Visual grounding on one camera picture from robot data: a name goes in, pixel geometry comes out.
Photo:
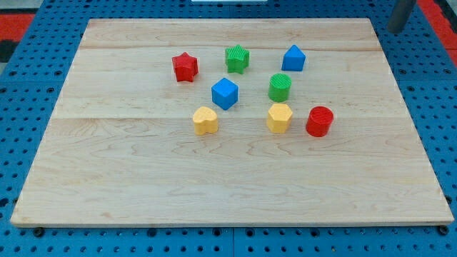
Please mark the blue triangle block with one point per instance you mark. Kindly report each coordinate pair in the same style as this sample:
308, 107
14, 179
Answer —
293, 60

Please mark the yellow heart block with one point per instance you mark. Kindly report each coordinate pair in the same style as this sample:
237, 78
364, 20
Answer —
205, 121

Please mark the blue cube block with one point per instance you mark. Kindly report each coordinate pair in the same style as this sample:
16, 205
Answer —
224, 93

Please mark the yellow hexagon block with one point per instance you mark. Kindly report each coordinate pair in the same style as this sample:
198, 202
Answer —
279, 118

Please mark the light wooden board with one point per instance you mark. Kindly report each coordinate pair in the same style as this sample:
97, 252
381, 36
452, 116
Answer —
120, 149

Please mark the green cylinder block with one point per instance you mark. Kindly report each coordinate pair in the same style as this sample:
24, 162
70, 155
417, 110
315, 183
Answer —
279, 87

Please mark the green star block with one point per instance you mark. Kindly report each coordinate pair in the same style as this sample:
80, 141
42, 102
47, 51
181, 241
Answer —
236, 59

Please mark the red star block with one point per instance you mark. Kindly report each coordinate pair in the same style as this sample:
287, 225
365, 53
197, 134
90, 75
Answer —
185, 67

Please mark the red cylinder block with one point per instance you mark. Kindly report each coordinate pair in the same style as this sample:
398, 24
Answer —
319, 121

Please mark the grey cylindrical pointer rod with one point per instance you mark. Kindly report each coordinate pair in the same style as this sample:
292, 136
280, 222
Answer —
402, 9

